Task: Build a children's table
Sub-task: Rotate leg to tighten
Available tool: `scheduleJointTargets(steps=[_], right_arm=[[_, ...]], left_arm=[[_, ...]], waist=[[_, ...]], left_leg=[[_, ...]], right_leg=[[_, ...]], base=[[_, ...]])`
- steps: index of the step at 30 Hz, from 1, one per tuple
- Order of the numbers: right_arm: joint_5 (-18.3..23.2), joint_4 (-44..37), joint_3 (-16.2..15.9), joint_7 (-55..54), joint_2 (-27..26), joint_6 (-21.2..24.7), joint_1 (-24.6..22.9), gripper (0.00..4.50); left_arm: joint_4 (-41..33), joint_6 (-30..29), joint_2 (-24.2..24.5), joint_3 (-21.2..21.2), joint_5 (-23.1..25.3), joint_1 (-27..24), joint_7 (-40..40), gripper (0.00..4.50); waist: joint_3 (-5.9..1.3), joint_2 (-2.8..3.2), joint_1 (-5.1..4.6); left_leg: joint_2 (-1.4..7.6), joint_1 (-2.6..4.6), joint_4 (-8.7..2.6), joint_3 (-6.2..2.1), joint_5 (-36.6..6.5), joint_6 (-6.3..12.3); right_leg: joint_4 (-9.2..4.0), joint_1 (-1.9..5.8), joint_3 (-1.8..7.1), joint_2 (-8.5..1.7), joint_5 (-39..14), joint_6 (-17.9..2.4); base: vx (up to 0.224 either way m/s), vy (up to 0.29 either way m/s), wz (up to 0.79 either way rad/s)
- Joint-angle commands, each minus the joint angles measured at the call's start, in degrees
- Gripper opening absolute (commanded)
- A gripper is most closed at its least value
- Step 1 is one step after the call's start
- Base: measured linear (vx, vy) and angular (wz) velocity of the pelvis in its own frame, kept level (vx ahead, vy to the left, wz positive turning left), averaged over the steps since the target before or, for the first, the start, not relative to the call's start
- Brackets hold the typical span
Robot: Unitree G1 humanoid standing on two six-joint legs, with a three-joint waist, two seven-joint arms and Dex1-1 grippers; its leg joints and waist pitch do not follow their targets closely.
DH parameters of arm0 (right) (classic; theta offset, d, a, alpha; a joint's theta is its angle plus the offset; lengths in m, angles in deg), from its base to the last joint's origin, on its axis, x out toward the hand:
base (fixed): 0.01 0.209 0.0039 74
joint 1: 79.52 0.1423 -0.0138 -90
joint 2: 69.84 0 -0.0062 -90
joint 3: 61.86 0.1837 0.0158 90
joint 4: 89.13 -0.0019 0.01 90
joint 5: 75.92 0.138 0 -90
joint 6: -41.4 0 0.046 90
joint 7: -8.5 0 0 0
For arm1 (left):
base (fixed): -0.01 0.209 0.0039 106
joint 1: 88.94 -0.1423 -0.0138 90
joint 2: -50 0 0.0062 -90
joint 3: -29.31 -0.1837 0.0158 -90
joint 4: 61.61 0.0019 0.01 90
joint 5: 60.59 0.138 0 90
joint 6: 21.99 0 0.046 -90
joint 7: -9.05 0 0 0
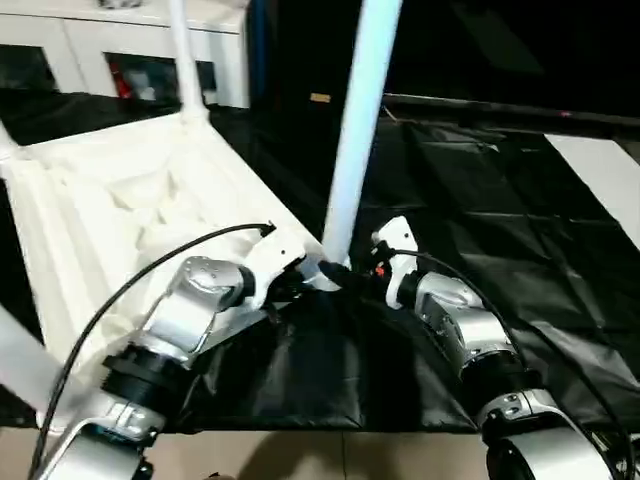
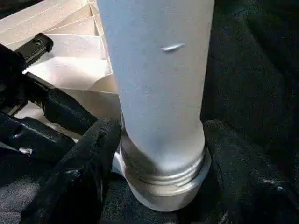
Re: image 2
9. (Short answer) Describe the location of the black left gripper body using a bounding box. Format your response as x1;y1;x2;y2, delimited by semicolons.
0;33;54;117

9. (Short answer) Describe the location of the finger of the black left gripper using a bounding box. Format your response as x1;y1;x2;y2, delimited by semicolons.
0;113;76;162
27;74;100;136

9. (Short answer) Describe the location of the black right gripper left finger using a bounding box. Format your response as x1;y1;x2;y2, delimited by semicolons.
19;118;123;224

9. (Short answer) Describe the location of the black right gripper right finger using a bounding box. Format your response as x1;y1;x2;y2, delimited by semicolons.
201;120;299;224

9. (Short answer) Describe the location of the white plastic table top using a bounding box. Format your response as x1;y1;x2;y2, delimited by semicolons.
0;0;212;211

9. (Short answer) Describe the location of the white plastic table leg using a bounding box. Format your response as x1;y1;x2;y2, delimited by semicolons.
96;0;215;187

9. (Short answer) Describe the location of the black plastic mat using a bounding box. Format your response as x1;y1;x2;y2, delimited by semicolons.
0;0;299;224

